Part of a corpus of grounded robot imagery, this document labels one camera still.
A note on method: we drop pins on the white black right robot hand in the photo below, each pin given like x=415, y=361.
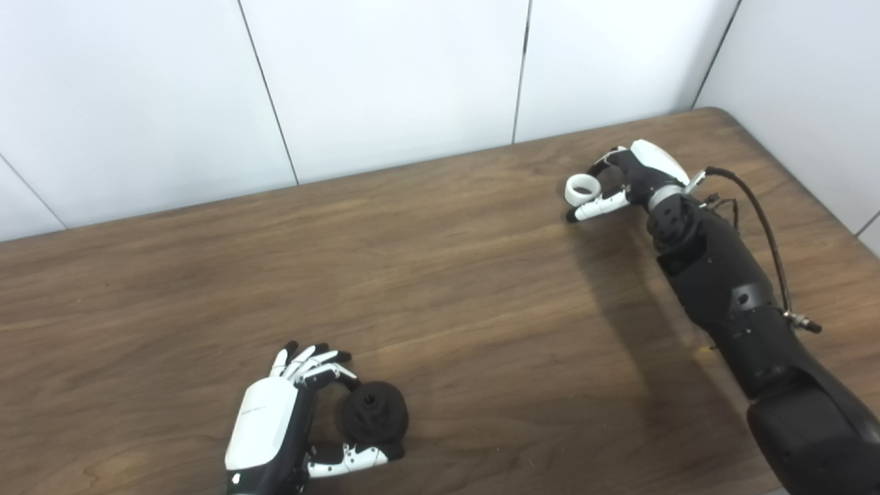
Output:
x=650, y=175

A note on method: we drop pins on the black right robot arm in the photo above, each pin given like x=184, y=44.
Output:
x=722, y=275

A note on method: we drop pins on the round black plastic part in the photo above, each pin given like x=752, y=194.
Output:
x=375, y=412

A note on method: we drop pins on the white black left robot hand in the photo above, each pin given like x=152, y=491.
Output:
x=265, y=419

